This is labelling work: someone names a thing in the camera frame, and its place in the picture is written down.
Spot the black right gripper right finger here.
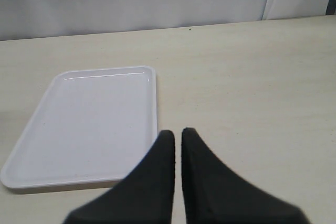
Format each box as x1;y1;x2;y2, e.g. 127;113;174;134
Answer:
181;127;310;223

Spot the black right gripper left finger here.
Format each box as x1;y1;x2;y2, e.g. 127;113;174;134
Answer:
64;130;175;223

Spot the white rectangular tray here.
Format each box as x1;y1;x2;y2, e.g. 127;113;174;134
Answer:
1;66;158;190

